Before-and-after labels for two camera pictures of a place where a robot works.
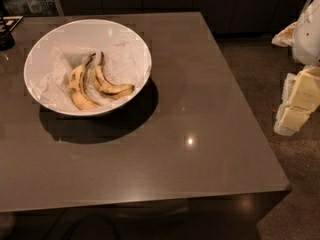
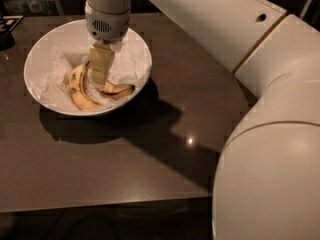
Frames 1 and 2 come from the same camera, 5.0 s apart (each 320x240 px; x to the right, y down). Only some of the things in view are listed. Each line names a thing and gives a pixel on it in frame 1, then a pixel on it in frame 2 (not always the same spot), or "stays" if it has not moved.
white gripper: [307, 34] -> [107, 27]
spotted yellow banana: [109, 88] stays
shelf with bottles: [29, 0] stays
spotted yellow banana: [78, 87] stays
